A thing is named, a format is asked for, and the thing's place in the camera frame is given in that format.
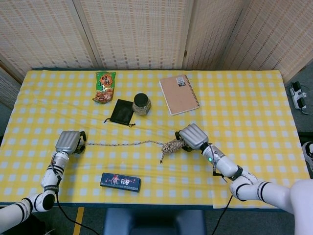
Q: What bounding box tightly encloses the green orange snack bag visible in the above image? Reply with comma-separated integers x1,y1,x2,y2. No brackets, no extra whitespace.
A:
92,70,116,105

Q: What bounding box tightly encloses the glass jar black lid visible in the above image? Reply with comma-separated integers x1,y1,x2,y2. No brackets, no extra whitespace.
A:
132,93,152,115

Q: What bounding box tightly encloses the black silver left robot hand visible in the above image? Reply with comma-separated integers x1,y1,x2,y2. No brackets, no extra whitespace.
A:
55,130,87,155

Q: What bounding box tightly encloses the dark blue printed box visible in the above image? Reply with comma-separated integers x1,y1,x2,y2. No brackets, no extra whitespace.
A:
100,172,142,193

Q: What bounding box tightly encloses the yellow floor tape strip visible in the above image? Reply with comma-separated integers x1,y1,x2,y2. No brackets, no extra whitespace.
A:
73,207,85,235

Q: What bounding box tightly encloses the braided beige speckled rope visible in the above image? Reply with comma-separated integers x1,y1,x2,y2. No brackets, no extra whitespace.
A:
84,138,186,165

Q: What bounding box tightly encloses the yellow white checkered tablecloth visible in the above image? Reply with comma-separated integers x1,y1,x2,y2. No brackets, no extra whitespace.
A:
0,70,313,209

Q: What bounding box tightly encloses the white power strip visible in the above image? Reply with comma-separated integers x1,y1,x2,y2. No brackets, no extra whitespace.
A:
290,81,308,110

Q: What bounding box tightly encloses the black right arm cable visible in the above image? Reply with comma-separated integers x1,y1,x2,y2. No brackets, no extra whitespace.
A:
210,151,233,235

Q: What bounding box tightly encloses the brown spiral notebook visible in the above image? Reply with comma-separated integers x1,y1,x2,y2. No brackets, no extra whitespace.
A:
158,74,200,117

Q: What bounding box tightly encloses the black white sneaker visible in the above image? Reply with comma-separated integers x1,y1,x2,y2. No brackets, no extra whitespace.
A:
302,141,313,177

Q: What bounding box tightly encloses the woven folding screen panel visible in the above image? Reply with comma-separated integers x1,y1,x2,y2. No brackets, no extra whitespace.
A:
182,0,245,71
0,0,97,76
73,0,194,71
222,0,313,83
0,66,22,110

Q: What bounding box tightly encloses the white power cord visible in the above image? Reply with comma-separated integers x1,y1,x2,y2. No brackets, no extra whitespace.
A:
300,83,313,116

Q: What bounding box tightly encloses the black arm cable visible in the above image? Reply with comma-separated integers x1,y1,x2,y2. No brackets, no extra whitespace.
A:
210,151,233,235
50,159,98,235

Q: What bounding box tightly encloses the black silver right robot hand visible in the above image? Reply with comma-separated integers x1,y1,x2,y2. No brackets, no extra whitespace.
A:
175,123,209,152

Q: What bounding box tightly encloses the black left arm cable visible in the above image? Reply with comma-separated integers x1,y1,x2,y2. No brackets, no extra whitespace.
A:
50,159,98,235

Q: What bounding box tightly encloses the black drawstring pouch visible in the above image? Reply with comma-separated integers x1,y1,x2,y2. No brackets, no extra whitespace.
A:
103,98,136,127

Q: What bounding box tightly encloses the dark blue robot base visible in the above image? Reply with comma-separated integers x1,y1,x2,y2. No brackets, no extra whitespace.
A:
102,208,207,235

